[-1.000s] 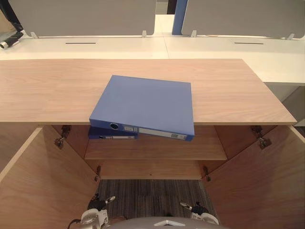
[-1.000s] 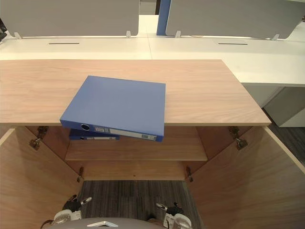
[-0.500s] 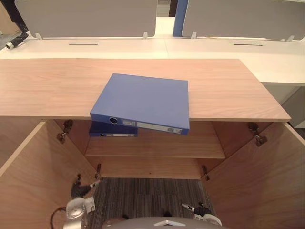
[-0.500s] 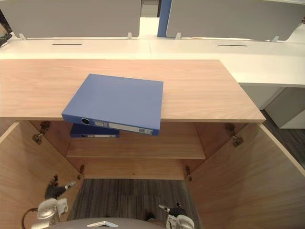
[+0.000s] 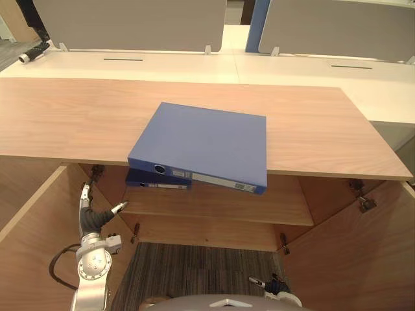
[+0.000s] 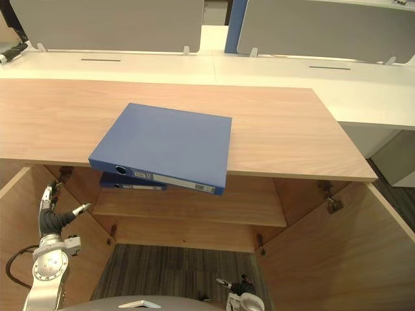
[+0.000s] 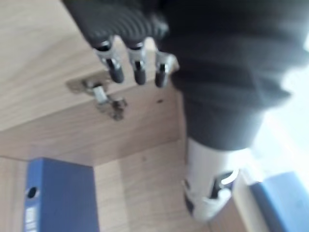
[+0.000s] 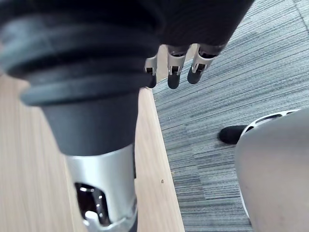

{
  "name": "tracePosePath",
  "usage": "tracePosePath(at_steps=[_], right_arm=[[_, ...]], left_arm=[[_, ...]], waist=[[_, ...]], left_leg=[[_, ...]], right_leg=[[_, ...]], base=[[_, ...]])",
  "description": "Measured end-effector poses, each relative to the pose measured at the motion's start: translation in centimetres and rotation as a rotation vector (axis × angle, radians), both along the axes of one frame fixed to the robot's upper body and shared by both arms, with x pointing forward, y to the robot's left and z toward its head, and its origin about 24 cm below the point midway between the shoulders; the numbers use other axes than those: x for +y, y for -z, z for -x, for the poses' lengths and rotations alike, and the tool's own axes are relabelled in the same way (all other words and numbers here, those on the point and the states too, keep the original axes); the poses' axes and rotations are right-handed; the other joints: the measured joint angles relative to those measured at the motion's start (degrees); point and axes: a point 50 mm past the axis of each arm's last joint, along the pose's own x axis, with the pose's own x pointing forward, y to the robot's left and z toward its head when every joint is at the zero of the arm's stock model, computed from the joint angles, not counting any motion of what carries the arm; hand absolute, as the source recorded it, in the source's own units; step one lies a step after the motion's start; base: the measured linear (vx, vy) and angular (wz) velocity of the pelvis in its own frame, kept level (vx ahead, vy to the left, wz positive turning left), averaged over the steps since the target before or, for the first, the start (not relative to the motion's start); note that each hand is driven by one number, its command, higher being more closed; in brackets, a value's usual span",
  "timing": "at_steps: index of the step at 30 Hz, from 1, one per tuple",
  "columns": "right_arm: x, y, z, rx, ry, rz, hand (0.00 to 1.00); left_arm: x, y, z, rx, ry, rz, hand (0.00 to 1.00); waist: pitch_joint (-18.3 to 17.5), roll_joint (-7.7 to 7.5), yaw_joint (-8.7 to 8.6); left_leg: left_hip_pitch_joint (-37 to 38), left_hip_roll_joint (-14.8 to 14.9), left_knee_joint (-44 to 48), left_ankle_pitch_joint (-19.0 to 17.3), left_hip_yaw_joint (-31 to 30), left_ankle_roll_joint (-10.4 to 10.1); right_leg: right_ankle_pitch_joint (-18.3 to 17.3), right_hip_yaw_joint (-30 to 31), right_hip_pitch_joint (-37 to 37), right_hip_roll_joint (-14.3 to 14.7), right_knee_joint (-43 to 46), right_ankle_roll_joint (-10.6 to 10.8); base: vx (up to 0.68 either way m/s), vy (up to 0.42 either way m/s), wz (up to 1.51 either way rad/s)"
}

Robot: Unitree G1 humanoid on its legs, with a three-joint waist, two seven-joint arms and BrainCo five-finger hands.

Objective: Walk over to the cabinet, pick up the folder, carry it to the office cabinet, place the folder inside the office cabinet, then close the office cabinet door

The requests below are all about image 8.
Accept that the silver robot right leg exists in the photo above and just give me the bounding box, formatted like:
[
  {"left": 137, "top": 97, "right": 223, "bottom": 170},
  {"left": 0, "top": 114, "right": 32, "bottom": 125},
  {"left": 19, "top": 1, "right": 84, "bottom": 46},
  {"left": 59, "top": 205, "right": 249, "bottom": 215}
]
[{"left": 234, "top": 108, "right": 309, "bottom": 232}]

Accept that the dark robot foot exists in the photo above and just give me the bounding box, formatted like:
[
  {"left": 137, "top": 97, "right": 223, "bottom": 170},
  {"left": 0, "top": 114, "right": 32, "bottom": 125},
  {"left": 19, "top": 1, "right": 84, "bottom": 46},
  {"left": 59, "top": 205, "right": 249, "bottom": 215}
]
[{"left": 218, "top": 125, "right": 247, "bottom": 145}]

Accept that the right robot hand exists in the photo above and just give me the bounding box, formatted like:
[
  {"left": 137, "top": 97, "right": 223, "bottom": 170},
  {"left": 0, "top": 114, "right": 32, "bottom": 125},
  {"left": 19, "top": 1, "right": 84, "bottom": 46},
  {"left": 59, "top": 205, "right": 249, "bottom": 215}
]
[{"left": 0, "top": 0, "right": 255, "bottom": 232}]

